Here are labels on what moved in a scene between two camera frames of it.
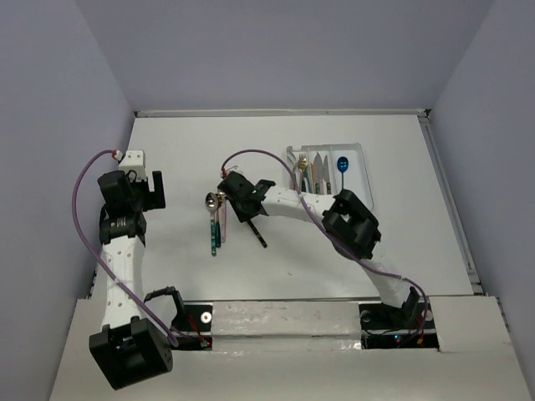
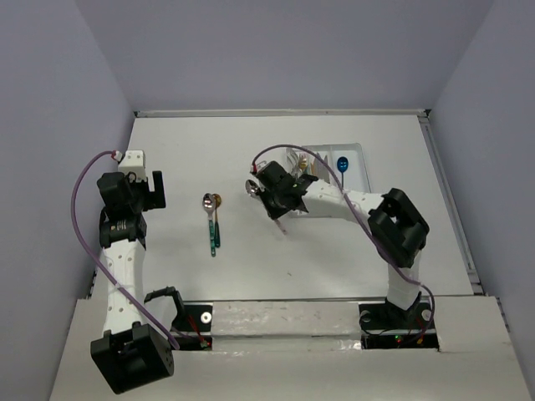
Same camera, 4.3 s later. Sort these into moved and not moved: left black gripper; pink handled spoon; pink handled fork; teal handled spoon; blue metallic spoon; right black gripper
Moved: pink handled spoon; right black gripper
Not moved: teal handled spoon; blue metallic spoon; pink handled fork; left black gripper
